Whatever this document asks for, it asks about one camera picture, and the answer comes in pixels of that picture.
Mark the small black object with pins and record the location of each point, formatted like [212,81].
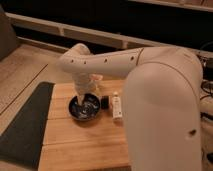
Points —
[105,102]

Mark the white eraser block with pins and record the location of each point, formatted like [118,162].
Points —
[116,107]

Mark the wooden shelf rail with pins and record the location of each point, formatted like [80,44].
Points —
[79,33]

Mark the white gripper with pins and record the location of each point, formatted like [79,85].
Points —
[86,83]

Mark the dark round bowl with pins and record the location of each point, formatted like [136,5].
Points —
[85,111]

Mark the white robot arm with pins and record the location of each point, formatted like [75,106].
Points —
[160,102]

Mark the dark floor mat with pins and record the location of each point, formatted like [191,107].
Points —
[21,142]

